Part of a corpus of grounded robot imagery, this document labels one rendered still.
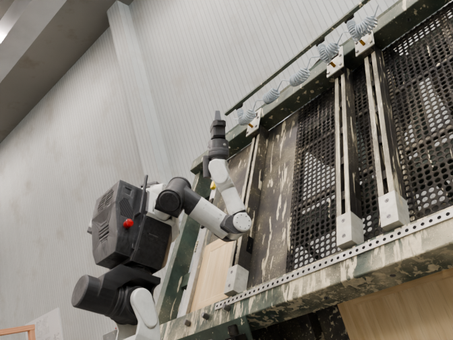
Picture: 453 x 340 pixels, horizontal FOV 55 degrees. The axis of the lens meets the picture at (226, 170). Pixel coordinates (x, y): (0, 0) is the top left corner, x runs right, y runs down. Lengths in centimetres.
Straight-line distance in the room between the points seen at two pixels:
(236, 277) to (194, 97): 455
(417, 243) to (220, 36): 514
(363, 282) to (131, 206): 88
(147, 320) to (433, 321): 95
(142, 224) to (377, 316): 92
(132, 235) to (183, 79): 494
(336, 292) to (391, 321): 26
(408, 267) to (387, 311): 33
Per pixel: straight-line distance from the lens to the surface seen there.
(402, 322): 168
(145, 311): 162
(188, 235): 263
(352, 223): 155
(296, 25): 547
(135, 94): 682
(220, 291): 203
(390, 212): 146
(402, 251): 139
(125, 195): 172
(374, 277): 145
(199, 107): 608
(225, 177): 174
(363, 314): 174
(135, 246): 165
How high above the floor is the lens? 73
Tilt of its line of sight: 21 degrees up
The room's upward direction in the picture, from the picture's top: 17 degrees counter-clockwise
